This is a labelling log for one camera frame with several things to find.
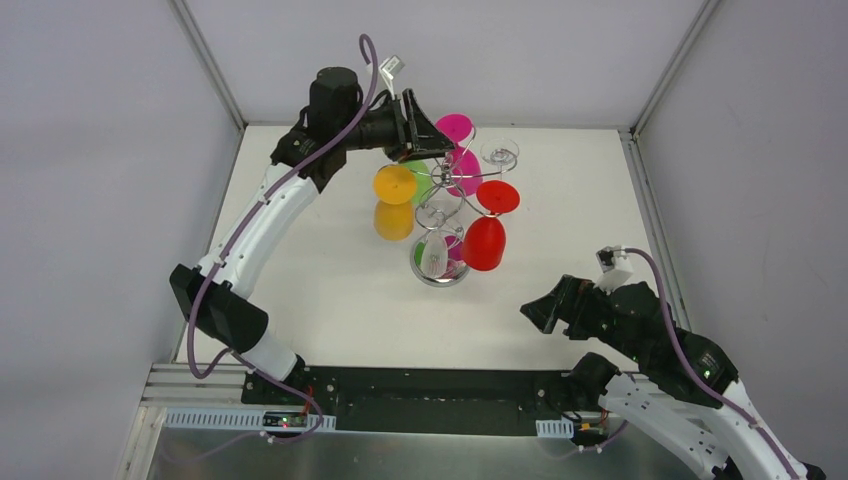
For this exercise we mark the orange wine glass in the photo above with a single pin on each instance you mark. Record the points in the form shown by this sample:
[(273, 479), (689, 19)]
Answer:
[(394, 187)]

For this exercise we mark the chrome wine glass rack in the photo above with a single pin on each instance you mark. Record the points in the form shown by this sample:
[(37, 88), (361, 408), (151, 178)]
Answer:
[(460, 212)]

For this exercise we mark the green wine glass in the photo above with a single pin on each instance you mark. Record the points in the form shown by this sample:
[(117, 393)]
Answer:
[(417, 175)]

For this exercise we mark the clear wine glass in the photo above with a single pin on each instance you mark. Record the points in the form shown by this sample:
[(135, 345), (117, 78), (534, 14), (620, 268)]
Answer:
[(500, 152), (442, 234)]

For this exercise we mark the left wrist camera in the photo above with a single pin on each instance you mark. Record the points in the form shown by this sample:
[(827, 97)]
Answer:
[(387, 71)]

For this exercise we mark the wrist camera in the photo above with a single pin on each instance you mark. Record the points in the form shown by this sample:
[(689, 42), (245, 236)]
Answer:
[(387, 71), (616, 268)]

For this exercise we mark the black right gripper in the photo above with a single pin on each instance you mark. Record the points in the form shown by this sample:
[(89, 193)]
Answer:
[(573, 309)]

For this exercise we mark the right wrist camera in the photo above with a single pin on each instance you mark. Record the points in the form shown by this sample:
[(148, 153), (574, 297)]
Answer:
[(616, 268)]

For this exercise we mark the pink wine glass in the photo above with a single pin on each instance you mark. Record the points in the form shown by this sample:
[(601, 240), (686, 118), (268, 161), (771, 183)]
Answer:
[(464, 167)]

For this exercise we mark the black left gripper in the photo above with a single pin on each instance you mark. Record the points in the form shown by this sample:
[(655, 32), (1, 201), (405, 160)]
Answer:
[(406, 124)]

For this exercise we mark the clear wine glass lower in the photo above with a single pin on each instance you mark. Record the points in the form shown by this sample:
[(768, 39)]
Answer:
[(442, 234)]

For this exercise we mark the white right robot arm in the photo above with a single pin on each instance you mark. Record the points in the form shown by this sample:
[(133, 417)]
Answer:
[(720, 436)]

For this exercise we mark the red wine glass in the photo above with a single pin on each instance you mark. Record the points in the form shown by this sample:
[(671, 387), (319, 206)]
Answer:
[(485, 240)]

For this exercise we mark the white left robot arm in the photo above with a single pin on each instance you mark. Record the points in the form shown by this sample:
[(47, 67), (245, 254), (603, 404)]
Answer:
[(213, 295)]

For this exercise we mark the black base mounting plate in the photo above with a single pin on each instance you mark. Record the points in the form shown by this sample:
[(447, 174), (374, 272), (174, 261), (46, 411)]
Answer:
[(450, 401)]

